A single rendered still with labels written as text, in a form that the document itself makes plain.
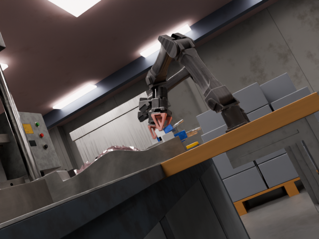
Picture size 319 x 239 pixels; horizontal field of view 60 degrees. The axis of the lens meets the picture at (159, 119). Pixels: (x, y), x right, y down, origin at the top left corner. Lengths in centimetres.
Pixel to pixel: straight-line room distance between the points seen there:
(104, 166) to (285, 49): 703
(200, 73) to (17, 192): 69
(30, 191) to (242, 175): 265
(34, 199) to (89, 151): 406
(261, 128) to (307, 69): 695
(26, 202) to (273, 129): 54
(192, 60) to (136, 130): 329
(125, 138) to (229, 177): 188
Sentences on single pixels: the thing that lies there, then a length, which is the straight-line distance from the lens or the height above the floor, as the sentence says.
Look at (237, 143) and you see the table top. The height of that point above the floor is 76.
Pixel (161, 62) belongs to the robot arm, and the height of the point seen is 119.
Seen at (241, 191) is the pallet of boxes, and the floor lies 22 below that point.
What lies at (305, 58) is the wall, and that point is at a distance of 765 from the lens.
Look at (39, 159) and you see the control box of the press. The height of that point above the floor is 114.
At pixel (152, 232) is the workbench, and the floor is 67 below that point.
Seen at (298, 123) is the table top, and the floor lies 75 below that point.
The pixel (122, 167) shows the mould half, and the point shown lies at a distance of 86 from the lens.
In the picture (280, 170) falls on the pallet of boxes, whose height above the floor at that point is 27.
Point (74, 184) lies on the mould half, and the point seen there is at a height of 85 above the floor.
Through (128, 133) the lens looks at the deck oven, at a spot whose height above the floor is 148.
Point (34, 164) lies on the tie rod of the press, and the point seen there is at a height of 108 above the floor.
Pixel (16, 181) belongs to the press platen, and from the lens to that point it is 160.
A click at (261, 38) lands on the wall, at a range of 771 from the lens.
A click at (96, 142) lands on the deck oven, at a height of 158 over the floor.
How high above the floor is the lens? 79
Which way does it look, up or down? 9 degrees up
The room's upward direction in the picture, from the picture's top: 24 degrees counter-clockwise
